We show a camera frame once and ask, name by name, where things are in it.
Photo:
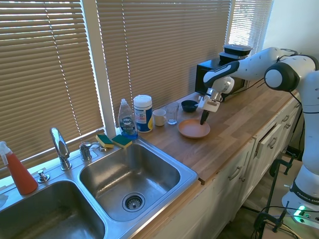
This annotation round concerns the orange round plate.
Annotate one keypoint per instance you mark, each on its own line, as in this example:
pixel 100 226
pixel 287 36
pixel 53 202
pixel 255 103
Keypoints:
pixel 194 129

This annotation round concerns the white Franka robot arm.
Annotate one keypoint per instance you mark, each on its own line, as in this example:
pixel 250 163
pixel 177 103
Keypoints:
pixel 309 104

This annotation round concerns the stainless steel double sink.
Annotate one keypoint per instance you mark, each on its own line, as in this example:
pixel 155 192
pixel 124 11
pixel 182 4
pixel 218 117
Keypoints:
pixel 139 171

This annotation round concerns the black metal clamp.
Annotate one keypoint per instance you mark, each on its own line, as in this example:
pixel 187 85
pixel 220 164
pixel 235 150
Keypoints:
pixel 284 160
pixel 271 220

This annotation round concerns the clear drinking glass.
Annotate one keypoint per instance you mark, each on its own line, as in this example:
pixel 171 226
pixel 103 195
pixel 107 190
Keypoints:
pixel 172 113

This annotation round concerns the chrome sink faucet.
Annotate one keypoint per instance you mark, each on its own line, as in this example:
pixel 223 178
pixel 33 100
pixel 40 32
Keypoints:
pixel 60 147

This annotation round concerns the yellow green sponge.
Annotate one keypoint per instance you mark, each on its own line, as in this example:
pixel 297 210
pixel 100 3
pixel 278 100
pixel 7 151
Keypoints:
pixel 122 141
pixel 104 141

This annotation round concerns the chrome sink hole cap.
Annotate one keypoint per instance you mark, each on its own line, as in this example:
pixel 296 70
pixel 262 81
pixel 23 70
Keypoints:
pixel 43 176

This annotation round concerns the wide beige window blind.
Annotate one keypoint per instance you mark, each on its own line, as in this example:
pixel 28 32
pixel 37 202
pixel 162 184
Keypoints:
pixel 45 74
pixel 162 54

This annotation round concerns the dark blue bowl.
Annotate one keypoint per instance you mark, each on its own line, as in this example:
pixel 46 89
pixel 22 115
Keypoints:
pixel 189 105

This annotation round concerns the black plastic food container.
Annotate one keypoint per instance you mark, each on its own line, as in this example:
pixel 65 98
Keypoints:
pixel 228 58
pixel 236 49

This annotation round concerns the black microwave oven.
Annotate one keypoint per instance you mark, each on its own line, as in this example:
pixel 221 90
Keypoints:
pixel 202 74

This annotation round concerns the clear Dawn dish soap bottle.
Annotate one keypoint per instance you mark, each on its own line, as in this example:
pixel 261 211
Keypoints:
pixel 127 122

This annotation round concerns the red spray bottle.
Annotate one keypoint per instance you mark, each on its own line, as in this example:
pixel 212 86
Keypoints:
pixel 21 174

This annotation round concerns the narrow beige window blind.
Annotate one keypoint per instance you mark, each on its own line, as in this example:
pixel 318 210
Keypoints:
pixel 249 22

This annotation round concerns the metal sink drain strainer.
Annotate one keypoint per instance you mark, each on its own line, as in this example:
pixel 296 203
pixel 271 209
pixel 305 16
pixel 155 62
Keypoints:
pixel 133 202

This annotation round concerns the white wipes canister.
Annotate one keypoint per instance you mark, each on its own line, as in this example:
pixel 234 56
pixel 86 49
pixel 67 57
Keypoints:
pixel 142 114

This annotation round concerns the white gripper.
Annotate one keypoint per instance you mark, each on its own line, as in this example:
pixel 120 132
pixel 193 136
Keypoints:
pixel 211 104

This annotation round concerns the white kitchen base cabinet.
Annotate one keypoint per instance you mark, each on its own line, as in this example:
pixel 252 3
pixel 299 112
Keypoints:
pixel 249 159

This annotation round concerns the white ceramic mug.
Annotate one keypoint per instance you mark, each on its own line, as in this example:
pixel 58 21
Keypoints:
pixel 159 118

